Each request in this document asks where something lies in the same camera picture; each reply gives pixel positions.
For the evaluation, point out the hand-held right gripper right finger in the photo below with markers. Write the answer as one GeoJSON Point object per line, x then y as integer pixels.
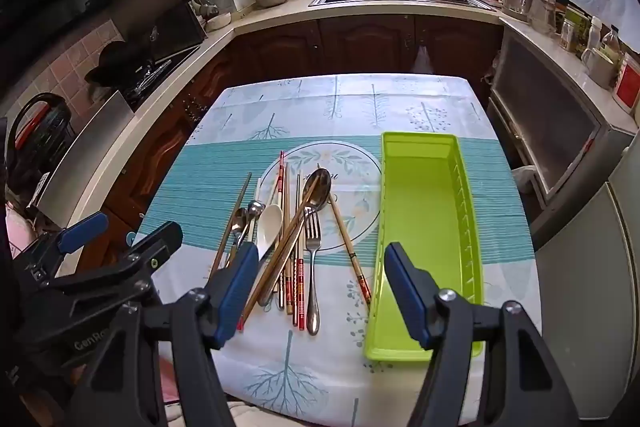
{"type": "Point", "coordinates": [407, 292]}

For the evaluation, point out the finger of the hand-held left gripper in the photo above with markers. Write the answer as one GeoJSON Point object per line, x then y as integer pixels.
{"type": "Point", "coordinates": [82, 232]}
{"type": "Point", "coordinates": [155, 247]}

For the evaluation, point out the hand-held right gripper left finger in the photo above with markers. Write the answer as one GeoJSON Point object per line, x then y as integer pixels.
{"type": "Point", "coordinates": [235, 292]}

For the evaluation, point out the dark chopstick red-striped end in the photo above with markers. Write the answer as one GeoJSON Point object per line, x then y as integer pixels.
{"type": "Point", "coordinates": [300, 297]}

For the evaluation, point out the dark brown wooden chopstick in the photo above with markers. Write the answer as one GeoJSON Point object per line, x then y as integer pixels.
{"type": "Point", "coordinates": [235, 217]}

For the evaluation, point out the tan chopstick patterned end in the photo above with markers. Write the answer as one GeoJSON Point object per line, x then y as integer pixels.
{"type": "Point", "coordinates": [345, 242]}

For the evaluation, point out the green plastic utensil tray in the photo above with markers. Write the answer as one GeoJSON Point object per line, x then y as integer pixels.
{"type": "Point", "coordinates": [420, 207]}

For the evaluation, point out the small metal spoon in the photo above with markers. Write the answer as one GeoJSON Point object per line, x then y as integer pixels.
{"type": "Point", "coordinates": [256, 208]}

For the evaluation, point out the large metal spoon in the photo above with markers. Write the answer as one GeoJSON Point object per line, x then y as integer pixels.
{"type": "Point", "coordinates": [320, 189]}

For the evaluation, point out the blue round sticker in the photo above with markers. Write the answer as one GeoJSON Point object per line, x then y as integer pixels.
{"type": "Point", "coordinates": [130, 238]}

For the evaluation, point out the stainless steel panel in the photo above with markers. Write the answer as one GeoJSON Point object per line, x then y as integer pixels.
{"type": "Point", "coordinates": [85, 157]}

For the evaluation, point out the printed tablecloth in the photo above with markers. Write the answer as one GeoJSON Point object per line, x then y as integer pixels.
{"type": "Point", "coordinates": [210, 192]}

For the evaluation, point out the white plastic bag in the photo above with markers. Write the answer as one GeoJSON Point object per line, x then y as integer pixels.
{"type": "Point", "coordinates": [422, 59]}
{"type": "Point", "coordinates": [525, 177]}

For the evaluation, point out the black wok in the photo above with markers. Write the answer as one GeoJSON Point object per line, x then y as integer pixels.
{"type": "Point", "coordinates": [117, 62]}

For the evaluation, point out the grey refrigerator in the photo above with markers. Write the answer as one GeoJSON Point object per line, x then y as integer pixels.
{"type": "Point", "coordinates": [590, 307]}

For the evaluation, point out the mesh door cabinet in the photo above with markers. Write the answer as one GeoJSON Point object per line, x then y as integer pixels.
{"type": "Point", "coordinates": [550, 117]}

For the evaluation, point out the black range hood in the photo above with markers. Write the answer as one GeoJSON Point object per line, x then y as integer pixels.
{"type": "Point", "coordinates": [165, 7]}

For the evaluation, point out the white mug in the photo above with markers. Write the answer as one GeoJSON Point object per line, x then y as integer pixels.
{"type": "Point", "coordinates": [597, 64]}

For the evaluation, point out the red label container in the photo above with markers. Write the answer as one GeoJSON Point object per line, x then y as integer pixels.
{"type": "Point", "coordinates": [627, 82]}

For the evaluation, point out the glass pitcher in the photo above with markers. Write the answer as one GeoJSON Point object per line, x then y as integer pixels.
{"type": "Point", "coordinates": [542, 4]}

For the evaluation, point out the white plastic bottle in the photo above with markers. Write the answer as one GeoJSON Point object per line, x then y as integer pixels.
{"type": "Point", "coordinates": [593, 34]}

